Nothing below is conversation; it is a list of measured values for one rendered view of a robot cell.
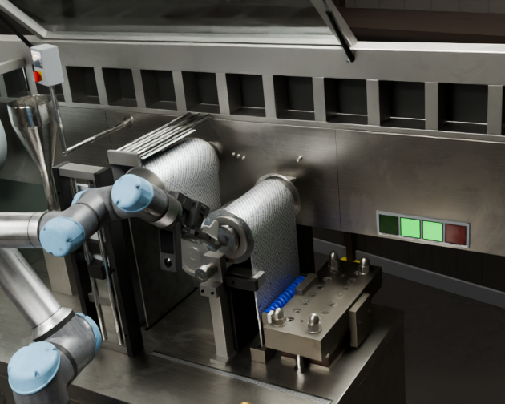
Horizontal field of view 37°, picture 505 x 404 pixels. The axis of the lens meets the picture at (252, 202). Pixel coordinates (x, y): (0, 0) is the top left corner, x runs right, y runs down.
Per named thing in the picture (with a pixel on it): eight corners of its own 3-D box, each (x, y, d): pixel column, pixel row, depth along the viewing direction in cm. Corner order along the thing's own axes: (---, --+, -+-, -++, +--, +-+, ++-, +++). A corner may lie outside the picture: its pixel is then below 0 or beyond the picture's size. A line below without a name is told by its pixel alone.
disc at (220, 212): (207, 258, 197) (199, 206, 192) (208, 257, 198) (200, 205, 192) (256, 268, 190) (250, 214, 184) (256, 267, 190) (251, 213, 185)
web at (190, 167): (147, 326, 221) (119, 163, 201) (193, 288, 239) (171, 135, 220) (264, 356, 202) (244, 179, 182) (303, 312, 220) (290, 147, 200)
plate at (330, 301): (264, 347, 194) (263, 327, 191) (331, 275, 225) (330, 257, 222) (321, 361, 186) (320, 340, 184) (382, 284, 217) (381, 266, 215)
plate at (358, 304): (350, 346, 201) (348, 310, 197) (365, 327, 209) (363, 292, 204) (359, 348, 200) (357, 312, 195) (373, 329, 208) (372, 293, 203)
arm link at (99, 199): (55, 205, 159) (98, 198, 154) (83, 185, 168) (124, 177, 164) (69, 239, 161) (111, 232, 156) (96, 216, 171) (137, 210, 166)
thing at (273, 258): (257, 319, 197) (250, 256, 190) (298, 277, 215) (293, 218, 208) (259, 319, 197) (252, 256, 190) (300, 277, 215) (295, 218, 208)
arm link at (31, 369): (6, 417, 173) (-8, 367, 168) (40, 381, 185) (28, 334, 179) (50, 425, 169) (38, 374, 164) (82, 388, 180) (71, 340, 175)
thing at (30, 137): (40, 293, 247) (1, 125, 224) (70, 273, 258) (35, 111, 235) (72, 301, 240) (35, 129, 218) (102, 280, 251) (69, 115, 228)
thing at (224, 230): (241, 242, 186) (226, 259, 191) (245, 239, 188) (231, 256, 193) (220, 220, 187) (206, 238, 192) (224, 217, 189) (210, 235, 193)
